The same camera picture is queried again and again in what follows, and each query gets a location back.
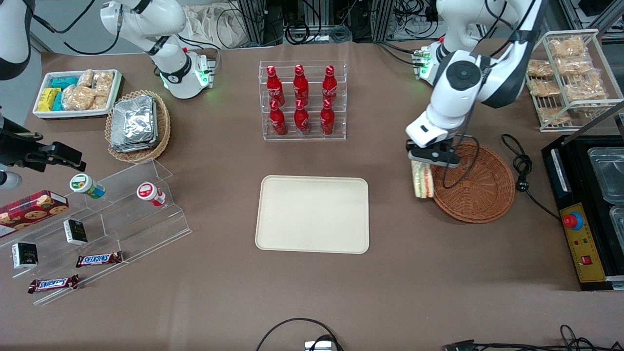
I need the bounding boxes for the cream wire rack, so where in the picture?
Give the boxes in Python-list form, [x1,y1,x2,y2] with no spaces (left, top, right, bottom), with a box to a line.
[526,28,624,133]

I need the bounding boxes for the Snickers bar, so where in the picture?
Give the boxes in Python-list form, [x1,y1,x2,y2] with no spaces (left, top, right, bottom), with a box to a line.
[76,251,123,268]
[28,274,79,294]

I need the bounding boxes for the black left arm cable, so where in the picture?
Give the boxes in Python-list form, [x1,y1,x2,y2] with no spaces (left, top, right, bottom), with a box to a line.
[441,0,537,191]

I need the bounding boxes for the clear acrylic bottle rack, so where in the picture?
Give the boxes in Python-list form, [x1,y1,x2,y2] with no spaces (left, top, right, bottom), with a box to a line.
[259,60,347,142]

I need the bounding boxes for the red cola bottle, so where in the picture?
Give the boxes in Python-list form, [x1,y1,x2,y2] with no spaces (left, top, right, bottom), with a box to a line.
[322,65,338,104]
[266,65,285,107]
[293,64,310,105]
[293,99,310,136]
[269,99,288,136]
[320,99,336,136]

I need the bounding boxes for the triangular sandwich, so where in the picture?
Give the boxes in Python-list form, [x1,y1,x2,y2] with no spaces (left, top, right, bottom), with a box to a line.
[412,161,435,199]

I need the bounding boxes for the black appliance yellow panel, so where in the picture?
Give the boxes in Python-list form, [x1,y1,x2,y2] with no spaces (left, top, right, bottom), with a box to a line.
[542,136,624,292]

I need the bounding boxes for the black looped cable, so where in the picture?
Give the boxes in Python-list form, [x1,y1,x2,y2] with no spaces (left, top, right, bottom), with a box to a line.
[256,318,344,351]

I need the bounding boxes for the green lid cup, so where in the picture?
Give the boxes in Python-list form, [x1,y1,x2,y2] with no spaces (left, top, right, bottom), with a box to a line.
[69,173,106,199]

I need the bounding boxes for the black cable with connector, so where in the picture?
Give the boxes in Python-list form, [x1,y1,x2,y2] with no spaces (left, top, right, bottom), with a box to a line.
[444,324,624,351]

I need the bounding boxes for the small black box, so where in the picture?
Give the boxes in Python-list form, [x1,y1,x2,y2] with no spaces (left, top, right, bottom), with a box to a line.
[63,219,89,246]
[11,242,39,270]

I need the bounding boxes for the white rectangular snack tray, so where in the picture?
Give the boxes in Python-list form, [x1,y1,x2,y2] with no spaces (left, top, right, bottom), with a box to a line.
[33,69,123,120]

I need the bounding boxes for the coiled black cable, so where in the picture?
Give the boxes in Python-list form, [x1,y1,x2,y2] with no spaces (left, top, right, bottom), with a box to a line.
[285,20,311,46]

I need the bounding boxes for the clear acrylic stepped display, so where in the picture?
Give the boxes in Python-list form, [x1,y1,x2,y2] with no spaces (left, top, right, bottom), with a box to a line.
[0,157,192,307]

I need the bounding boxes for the red tartan cookie box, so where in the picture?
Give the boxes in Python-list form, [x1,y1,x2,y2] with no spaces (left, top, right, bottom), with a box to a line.
[0,190,69,239]

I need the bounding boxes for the silver foil pack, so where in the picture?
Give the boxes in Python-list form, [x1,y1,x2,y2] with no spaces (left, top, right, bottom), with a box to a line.
[110,137,160,154]
[111,95,156,145]

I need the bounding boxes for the steel food pan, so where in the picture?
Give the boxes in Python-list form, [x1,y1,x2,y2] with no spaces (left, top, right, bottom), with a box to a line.
[587,147,624,205]
[609,205,624,244]

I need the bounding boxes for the oval tan wicker basket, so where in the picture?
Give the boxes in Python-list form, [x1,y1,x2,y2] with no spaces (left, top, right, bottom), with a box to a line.
[105,90,171,164]

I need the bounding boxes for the beige cloth bag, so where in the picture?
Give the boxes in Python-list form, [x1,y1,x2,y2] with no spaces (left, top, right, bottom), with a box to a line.
[185,4,245,49]

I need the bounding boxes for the coiled grey cable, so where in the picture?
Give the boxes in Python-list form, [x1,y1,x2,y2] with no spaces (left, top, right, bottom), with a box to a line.
[329,24,352,44]

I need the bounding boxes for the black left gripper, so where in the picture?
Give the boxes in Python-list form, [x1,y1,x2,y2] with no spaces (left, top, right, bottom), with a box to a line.
[407,139,462,169]

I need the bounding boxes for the beige plastic tray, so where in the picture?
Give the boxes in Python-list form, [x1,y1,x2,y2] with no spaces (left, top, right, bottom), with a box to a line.
[255,175,370,254]

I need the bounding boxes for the yellow snack pack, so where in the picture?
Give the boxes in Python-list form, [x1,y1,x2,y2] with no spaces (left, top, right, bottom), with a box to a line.
[37,87,62,112]

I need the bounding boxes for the bagged fried snack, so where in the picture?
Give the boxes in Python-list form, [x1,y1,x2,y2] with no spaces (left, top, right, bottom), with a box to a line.
[548,37,586,59]
[529,79,562,98]
[527,59,554,78]
[565,73,608,102]
[537,106,572,125]
[556,57,593,78]

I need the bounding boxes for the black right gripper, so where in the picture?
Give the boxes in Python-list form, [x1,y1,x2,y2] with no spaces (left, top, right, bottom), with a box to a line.
[0,117,87,173]

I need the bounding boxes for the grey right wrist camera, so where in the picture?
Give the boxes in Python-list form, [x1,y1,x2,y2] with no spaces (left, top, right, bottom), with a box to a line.
[0,171,23,191]

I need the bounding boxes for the black cable with plug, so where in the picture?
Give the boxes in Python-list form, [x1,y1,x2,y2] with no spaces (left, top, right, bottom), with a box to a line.
[501,134,561,221]

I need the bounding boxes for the red lid cup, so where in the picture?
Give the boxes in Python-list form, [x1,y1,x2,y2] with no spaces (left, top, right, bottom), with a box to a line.
[136,181,167,207]

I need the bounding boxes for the round brown wicker basket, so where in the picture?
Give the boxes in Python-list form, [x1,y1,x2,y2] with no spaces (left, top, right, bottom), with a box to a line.
[431,141,516,224]

